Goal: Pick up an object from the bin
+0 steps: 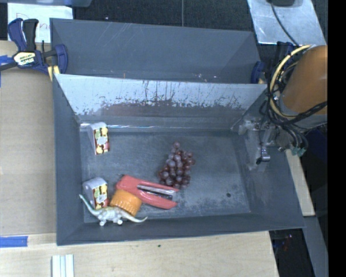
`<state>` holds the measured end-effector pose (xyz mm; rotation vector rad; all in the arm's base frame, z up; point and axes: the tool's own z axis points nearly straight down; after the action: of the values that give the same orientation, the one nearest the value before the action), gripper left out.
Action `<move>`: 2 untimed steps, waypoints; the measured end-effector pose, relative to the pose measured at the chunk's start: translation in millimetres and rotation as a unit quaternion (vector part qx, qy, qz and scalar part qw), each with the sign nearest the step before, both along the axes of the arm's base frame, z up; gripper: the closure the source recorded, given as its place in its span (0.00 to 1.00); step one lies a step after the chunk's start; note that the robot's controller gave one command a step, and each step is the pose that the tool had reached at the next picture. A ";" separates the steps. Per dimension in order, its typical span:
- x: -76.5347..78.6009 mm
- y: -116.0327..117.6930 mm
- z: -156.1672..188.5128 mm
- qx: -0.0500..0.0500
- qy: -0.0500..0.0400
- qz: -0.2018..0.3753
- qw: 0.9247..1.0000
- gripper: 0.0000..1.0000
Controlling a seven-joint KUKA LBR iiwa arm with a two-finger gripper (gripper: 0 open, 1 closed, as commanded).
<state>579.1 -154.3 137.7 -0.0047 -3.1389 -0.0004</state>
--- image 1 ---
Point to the orange ribbed jar lid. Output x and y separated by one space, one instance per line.
125 201

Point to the dark red grape bunch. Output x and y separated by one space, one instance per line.
176 167

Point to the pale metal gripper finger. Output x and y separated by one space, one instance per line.
253 151
266 153

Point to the small red yellow juice box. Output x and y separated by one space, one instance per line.
101 139
96 190

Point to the red stapler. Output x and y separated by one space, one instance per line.
155 199

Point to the white toy dinosaur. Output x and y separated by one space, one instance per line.
111 214

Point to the brown cardboard board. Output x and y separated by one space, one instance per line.
26 154

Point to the grey metal bin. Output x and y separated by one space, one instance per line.
213 166

